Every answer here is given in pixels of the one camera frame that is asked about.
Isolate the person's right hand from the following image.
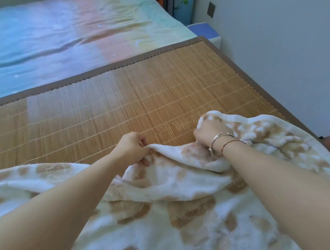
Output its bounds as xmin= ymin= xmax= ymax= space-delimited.
xmin=192 ymin=117 xmax=235 ymax=150

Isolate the person's left hand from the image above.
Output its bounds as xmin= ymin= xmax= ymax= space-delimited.
xmin=110 ymin=131 xmax=154 ymax=169

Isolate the beige white patterned towel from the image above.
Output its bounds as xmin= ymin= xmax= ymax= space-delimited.
xmin=0 ymin=106 xmax=330 ymax=250

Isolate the person's right forearm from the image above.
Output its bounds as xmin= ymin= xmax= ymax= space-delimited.
xmin=213 ymin=131 xmax=330 ymax=250

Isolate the person's left forearm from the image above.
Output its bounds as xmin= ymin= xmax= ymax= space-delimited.
xmin=0 ymin=153 xmax=129 ymax=250

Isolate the brown bamboo sleeping mat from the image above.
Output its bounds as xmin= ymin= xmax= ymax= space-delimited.
xmin=0 ymin=31 xmax=322 ymax=172

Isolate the green yellow painted board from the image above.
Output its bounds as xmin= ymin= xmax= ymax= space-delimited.
xmin=171 ymin=0 xmax=198 ymax=27

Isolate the silver bangle bracelet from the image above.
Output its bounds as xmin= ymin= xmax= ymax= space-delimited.
xmin=208 ymin=132 xmax=236 ymax=156

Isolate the dark wall socket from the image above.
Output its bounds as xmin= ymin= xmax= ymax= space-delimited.
xmin=206 ymin=2 xmax=217 ymax=19

